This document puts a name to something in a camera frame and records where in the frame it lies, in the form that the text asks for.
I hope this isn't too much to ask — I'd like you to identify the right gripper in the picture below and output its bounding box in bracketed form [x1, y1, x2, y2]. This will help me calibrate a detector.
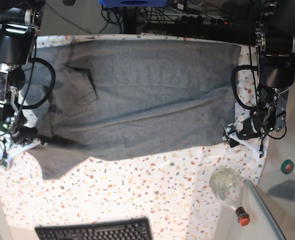
[9, 126, 48, 150]

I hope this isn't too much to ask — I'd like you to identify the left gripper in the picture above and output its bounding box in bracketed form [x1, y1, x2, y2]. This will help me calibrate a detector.
[222, 116, 263, 148]

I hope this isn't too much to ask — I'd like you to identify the grey t-shirt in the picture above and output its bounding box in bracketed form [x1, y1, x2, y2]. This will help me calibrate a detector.
[30, 40, 241, 180]

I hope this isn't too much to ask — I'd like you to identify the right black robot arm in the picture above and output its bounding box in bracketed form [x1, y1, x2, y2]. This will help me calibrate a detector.
[0, 0, 56, 145]

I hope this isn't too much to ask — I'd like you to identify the green tape roll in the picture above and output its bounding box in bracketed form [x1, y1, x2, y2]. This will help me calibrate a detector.
[280, 159, 294, 175]

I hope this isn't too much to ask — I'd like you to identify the clear bottle with orange cap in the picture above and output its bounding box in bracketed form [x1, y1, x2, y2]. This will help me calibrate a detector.
[209, 166, 251, 227]

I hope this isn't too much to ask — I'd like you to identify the terrazzo patterned white tablecloth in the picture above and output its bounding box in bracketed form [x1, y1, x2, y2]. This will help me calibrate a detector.
[0, 33, 280, 237]

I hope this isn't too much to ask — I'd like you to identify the black power strip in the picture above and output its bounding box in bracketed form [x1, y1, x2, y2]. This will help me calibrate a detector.
[174, 14, 234, 26]

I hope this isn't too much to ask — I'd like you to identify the black computer keyboard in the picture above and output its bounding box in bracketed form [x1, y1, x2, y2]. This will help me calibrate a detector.
[34, 218, 153, 240]

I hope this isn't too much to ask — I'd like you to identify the blue box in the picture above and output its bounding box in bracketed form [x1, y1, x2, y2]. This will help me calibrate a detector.
[98, 0, 174, 8]

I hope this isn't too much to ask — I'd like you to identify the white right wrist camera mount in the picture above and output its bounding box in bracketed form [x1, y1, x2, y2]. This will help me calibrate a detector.
[0, 138, 41, 171]

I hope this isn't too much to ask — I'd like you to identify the grey metal rail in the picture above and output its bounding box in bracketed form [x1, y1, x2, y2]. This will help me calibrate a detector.
[244, 179, 286, 240]

